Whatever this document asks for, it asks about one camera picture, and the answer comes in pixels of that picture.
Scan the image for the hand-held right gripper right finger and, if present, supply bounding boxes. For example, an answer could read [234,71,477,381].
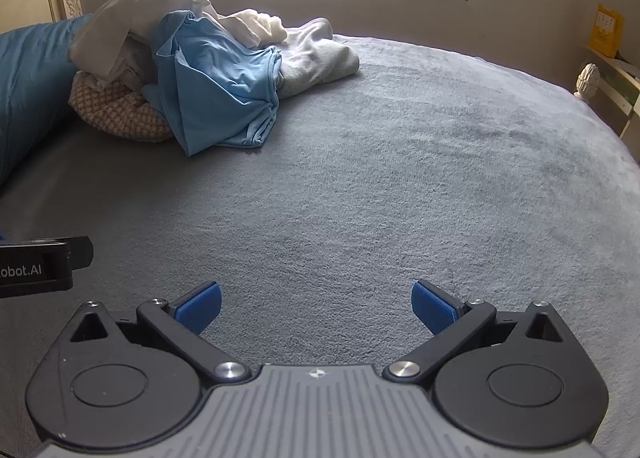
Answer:
[382,279,586,384]

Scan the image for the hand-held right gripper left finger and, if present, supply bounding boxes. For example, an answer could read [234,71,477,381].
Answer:
[55,280,252,385]

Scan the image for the light blue t-shirt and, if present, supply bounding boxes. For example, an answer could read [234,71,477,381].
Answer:
[141,10,283,158]

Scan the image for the grey fleece blanket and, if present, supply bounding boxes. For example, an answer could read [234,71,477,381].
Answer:
[0,33,640,458]

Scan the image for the beige knit sweater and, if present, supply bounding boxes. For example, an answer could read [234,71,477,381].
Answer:
[67,70,176,143]

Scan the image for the light grey jacket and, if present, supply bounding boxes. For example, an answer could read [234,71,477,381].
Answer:
[69,0,221,91]

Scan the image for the cream bedpost finial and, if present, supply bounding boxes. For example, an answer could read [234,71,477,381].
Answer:
[574,63,600,100]

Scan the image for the white garment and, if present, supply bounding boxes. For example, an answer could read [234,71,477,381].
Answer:
[220,9,288,50]

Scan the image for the cream wooden footboard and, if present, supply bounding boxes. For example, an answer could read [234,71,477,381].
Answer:
[582,45,640,139]

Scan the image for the yellow box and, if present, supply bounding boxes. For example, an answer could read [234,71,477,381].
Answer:
[588,3,625,58]

